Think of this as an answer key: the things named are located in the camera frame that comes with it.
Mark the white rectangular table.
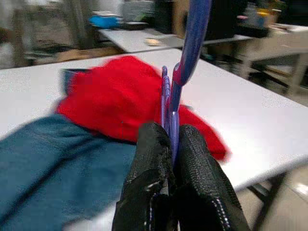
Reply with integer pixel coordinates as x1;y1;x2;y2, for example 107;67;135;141
97;27;251;53
0;48;308;231

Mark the purple plastic hanger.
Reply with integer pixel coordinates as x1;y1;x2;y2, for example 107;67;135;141
160;0;214;169

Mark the red garment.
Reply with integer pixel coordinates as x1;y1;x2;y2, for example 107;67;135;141
56;55;231;161

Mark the blue plastic item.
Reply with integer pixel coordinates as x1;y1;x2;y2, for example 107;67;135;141
89;15;123;29

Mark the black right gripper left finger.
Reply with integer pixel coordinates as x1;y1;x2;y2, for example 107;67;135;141
112;122;176;231

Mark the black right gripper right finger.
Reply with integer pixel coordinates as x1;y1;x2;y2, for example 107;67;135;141
172;124;251;231

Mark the blue denim garment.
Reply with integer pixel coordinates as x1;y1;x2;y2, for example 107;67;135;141
0;113;145;231

